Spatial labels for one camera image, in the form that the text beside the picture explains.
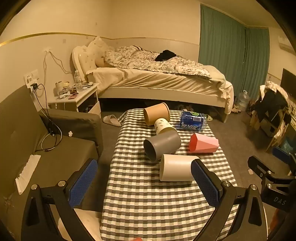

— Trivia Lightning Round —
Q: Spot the plaid cloth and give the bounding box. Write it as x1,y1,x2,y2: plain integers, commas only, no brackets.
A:
265,81,290,105

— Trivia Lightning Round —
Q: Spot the cream pillow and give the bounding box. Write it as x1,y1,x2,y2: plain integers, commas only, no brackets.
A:
87,37,114,68

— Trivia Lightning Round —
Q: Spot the grey cup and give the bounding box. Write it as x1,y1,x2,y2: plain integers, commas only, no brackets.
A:
143,132,182,162

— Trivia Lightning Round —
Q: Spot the black cable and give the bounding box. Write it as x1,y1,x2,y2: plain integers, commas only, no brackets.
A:
34,83,63,152

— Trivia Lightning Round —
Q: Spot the plain white cup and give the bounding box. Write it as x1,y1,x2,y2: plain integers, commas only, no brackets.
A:
159,154,200,182

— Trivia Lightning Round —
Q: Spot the white tissue paper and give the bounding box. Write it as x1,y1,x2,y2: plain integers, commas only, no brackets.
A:
15,154,41,195

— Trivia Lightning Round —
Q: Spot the large water jug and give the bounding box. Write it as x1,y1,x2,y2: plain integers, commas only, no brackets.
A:
236,90,250,112

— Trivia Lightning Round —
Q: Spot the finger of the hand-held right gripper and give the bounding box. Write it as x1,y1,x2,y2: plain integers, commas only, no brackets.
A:
248,155,296,186

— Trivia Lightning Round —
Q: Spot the dark olive sofa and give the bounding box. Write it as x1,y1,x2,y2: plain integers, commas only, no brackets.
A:
0,85,104,241

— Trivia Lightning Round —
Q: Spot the pink faceted cup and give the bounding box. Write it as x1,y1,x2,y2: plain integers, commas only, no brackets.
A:
189,133,220,154

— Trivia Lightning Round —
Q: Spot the white air conditioner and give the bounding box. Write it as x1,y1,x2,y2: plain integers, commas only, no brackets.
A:
277,36,295,53

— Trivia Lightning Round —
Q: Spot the black jacket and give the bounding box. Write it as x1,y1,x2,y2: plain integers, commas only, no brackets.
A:
255,89,290,123

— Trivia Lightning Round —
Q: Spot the clear water bottle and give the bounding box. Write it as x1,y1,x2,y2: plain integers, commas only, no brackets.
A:
74,70,83,91

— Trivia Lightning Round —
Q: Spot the checkered tablecloth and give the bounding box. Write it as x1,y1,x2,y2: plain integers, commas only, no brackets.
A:
99,108,238,241

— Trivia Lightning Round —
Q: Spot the floral quilt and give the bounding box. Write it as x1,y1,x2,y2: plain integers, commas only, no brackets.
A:
103,45,211,78

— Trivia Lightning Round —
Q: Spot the white cable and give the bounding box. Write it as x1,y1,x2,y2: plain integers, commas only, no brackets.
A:
43,50,75,76

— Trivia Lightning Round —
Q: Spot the green curtain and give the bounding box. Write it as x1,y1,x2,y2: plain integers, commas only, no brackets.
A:
198,4,270,81

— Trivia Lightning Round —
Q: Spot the blue box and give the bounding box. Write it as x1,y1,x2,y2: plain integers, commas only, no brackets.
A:
272,146,291,160

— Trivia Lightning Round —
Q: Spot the black cloth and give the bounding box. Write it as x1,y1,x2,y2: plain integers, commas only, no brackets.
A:
154,50,177,62

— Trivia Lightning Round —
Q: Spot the wall power outlet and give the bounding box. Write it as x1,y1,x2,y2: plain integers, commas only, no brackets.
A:
24,69,39,89

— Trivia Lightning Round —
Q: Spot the black television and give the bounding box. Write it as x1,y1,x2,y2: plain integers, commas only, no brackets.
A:
280,68,296,98

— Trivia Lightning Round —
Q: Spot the cosmetics clutter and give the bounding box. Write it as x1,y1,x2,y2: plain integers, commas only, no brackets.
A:
55,81,93,100

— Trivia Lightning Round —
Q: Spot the white patterned cup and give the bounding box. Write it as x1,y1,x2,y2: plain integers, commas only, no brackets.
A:
154,118,178,135

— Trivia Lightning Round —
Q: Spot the white bed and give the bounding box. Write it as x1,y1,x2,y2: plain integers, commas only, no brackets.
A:
72,37,234,123

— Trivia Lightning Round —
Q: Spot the white nightstand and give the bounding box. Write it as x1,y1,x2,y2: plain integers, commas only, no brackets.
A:
48,82,102,118

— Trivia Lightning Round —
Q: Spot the wooden chair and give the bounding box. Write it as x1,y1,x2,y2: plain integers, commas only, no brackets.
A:
250,85,293,153

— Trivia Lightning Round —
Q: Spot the beige slipper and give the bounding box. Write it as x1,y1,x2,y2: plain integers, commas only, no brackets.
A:
103,115,122,127

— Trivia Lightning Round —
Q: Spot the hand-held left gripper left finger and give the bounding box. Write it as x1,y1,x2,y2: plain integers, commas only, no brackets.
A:
21,158,102,241

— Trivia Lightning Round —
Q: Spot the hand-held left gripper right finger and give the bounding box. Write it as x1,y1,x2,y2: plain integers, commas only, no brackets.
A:
191,159,270,241

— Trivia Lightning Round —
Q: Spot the brown cup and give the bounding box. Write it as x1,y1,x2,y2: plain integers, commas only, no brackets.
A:
143,102,171,126

